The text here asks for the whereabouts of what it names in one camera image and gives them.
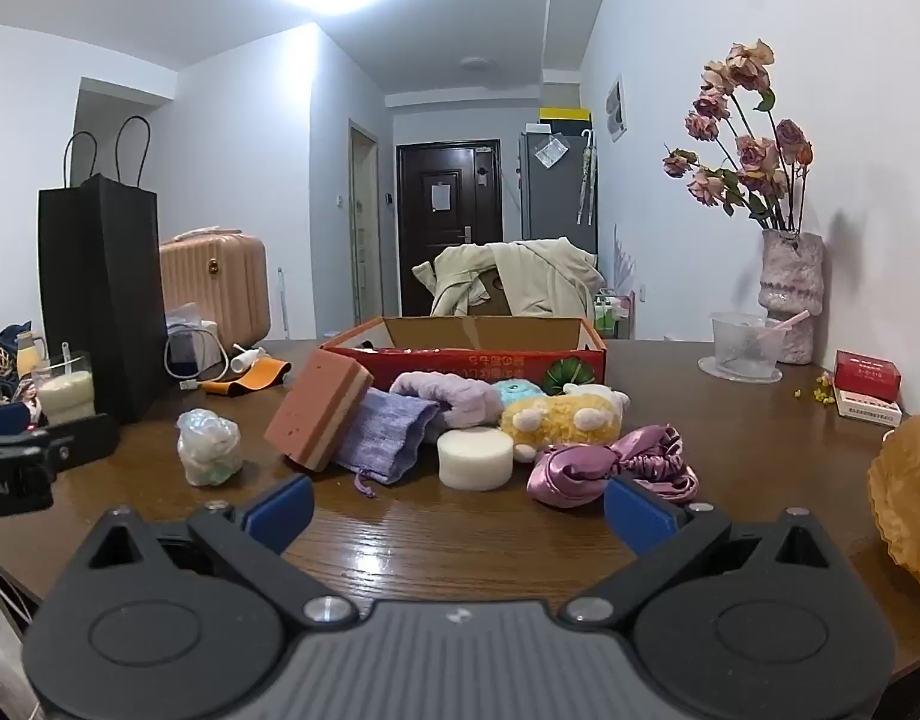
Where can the red cardboard box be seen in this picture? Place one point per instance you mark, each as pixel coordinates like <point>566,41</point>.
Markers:
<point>460,364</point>

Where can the purple knitted pouch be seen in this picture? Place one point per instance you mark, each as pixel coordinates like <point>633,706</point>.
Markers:
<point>388,431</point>

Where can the wall electrical panel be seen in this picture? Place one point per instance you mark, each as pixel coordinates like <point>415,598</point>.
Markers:
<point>616,109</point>

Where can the clear bag with charger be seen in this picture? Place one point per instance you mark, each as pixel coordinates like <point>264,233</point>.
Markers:
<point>190,337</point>

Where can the yellow dried flower bits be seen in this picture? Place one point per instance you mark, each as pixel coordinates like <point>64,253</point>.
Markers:
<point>823,388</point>

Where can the purple fluffy headband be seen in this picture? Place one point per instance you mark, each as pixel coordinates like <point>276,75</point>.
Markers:
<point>460,394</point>

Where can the glass side door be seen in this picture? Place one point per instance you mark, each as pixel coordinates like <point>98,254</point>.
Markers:
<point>364,240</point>

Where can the glass jar with white filling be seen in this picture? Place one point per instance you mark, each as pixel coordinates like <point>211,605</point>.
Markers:
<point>66,396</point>

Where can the storage rack with bottles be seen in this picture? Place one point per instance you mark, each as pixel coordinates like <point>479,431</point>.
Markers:
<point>610,315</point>

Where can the white round sponge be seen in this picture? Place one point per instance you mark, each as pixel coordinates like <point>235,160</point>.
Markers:
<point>475,461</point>

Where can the white tube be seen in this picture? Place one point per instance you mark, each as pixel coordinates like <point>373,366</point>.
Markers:
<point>248,358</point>

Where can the small white box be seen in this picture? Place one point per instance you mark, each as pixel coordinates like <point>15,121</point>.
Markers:
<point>868,409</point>

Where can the pink straw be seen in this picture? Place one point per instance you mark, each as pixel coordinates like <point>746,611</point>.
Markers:
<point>793,320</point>

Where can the yellow plush toy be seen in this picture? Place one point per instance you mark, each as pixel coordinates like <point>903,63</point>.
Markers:
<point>557,420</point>

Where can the yellow and black box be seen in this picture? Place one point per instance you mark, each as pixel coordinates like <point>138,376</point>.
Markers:
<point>565,118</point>

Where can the small red box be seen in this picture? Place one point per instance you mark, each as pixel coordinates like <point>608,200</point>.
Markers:
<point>868,375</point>

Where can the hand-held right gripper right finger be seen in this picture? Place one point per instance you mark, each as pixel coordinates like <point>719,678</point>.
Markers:
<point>640,514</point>

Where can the blue cloth bag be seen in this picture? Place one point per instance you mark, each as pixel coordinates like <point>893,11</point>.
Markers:
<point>6,334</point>

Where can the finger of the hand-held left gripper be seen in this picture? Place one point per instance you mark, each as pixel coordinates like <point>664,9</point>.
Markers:
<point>84,441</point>
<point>2,418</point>

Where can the pink satin scrunchie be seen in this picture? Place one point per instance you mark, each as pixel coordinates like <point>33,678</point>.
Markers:
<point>572,469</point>

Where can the clear plastic cup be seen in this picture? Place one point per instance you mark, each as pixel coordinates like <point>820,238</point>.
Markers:
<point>741,349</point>

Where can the grey refrigerator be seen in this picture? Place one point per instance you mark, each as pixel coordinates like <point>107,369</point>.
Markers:
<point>553,202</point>

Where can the small round ceiling lamp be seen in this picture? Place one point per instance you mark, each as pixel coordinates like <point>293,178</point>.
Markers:
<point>476,62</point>

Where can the clear plastic saucer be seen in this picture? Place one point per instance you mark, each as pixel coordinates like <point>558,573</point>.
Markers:
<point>730,379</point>

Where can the wooden chair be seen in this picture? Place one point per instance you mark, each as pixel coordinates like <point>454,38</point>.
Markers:
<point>493,300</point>

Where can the pink suitcase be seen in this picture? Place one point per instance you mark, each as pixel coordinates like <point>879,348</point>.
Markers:
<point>220,285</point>

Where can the yellow woven basket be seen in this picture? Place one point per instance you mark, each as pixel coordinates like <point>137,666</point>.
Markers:
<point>910,502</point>

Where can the dark brown entrance door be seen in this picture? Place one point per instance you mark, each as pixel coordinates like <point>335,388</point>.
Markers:
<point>448,240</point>

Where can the black paper bag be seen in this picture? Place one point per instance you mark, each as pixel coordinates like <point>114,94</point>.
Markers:
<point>99,300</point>

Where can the hanging umbrella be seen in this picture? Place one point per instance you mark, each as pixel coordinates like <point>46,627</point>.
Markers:
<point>586,180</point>

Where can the beige coat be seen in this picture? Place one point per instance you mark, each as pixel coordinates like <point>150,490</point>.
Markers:
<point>542,277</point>

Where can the plastic soft ball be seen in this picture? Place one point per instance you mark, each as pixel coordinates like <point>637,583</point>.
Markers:
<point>208,450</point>

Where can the pink textured vase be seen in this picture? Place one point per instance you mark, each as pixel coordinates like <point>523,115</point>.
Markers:
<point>793,277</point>

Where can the pink layered sponge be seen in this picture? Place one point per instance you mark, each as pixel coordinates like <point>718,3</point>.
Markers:
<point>317,412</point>

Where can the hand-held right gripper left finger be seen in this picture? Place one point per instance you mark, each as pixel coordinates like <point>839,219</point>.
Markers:
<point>283,511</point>

